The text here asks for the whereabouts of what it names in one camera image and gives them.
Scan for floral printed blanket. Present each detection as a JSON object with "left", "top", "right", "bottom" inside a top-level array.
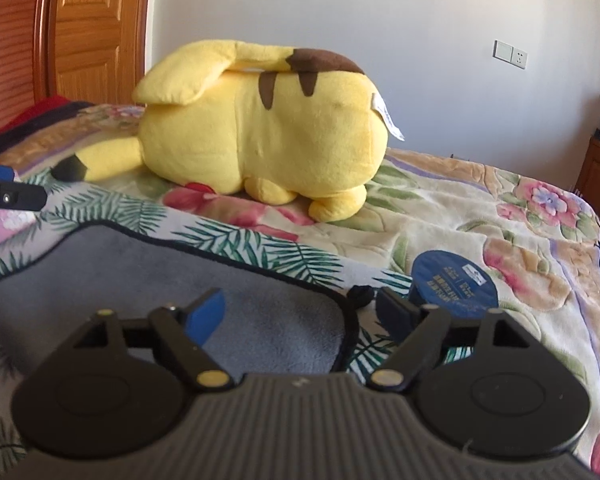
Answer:
[{"left": 0, "top": 102, "right": 600, "bottom": 480}]

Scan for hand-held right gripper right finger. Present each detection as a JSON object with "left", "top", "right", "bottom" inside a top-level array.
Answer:
[{"left": 369, "top": 287, "right": 529, "bottom": 394}]

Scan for wooden louvred wardrobe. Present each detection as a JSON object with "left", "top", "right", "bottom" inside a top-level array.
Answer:
[{"left": 0, "top": 0, "right": 50, "bottom": 147}]

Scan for red cloth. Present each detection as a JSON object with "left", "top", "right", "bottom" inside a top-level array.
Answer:
[{"left": 0, "top": 94, "right": 75, "bottom": 137}]

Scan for blue round container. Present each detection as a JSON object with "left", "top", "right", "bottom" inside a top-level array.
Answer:
[{"left": 410, "top": 249, "right": 501, "bottom": 319}]

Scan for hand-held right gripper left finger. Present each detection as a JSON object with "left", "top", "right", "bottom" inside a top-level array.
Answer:
[{"left": 73, "top": 288, "right": 233, "bottom": 394}]

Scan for grey towel with black trim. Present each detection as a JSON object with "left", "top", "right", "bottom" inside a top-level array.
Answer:
[{"left": 0, "top": 221, "right": 376, "bottom": 377}]

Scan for yellow plush toy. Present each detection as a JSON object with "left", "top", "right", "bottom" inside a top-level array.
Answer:
[{"left": 50, "top": 38, "right": 406, "bottom": 224}]

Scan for wooden door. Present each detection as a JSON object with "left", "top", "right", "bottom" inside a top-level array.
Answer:
[{"left": 47, "top": 0, "right": 157, "bottom": 106}]

